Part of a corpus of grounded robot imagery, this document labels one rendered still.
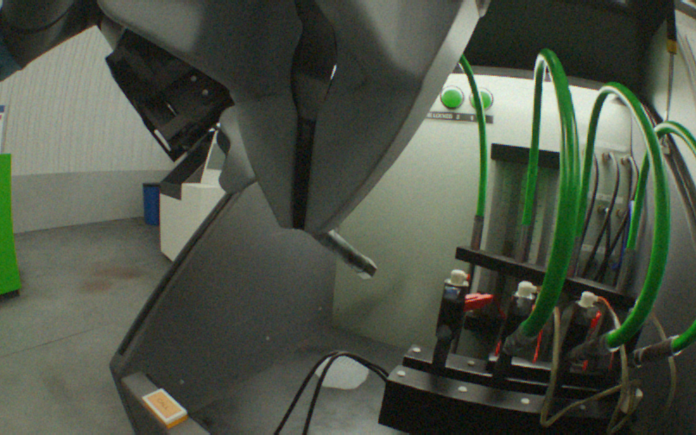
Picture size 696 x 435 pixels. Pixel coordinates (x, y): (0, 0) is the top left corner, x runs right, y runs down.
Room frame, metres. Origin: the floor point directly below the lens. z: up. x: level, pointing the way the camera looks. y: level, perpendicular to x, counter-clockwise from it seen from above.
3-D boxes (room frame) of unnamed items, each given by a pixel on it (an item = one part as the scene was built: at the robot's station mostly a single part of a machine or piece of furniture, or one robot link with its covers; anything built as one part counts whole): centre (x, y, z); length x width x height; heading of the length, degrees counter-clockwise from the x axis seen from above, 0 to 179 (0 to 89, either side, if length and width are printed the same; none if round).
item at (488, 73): (0.56, -0.25, 1.43); 0.54 x 0.03 x 0.02; 63
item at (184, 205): (3.27, 1.65, 1.00); 1.30 x 1.09 x 1.99; 51
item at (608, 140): (0.45, -0.46, 1.21); 0.13 x 0.03 x 0.31; 63
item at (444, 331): (0.32, -0.12, 0.99); 0.05 x 0.03 x 0.21; 153
